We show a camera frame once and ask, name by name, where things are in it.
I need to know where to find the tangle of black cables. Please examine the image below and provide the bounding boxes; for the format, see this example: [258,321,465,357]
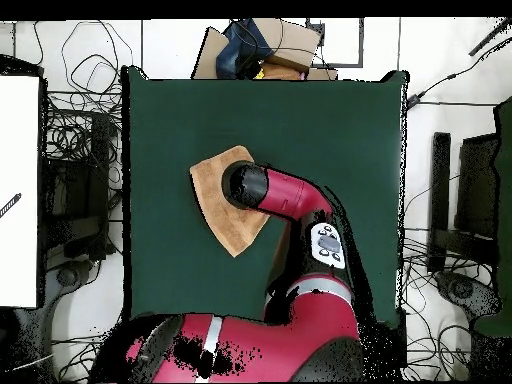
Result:
[45,19,133,193]

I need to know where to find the brown cardboard box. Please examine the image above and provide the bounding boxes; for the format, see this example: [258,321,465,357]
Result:
[251,17,323,73]

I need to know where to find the flat brown cardboard sheet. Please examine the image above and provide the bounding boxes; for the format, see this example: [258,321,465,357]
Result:
[191,26,231,80]

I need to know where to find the striped black strap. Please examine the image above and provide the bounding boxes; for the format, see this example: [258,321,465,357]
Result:
[0,192,22,219]

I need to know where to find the black power adapter cable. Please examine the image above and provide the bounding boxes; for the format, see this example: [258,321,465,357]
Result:
[405,37,512,111]

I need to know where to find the grey square floor frame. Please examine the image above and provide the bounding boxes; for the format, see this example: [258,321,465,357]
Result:
[305,17,365,68]

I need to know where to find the black stand base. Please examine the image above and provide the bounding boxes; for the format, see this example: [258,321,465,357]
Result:
[45,259,97,297]
[435,269,503,321]

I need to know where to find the black equipment rack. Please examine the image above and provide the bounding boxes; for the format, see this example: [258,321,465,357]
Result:
[41,111,117,261]

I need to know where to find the dark green table cloth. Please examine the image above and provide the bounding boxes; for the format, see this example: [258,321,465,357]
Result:
[120,65,410,328]

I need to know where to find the black rod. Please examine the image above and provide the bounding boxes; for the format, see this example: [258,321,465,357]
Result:
[468,17,512,57]

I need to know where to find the white panel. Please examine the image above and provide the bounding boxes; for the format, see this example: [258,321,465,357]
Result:
[0,74,41,309]

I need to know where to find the orange terry towel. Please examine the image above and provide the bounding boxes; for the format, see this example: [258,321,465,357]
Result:
[188,144,270,258]

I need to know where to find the black chair frame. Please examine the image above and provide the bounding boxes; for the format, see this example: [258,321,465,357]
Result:
[427,131,501,273]

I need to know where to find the blue jeans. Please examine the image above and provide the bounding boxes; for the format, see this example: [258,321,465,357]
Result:
[215,18,275,80]

